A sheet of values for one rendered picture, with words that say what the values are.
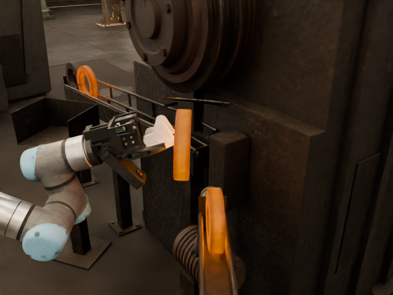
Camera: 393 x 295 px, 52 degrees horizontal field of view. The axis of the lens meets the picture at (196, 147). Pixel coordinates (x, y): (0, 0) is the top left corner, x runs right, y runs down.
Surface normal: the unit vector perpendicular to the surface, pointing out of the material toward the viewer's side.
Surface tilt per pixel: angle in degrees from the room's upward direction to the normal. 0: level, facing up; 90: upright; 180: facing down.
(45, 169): 90
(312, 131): 0
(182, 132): 47
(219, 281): 6
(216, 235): 78
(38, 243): 90
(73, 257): 0
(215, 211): 39
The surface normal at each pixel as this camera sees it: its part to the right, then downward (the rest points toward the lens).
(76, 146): -0.18, -0.32
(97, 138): 0.00, 0.44
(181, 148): 0.01, 0.10
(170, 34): -0.82, 0.25
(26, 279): 0.00, -0.90
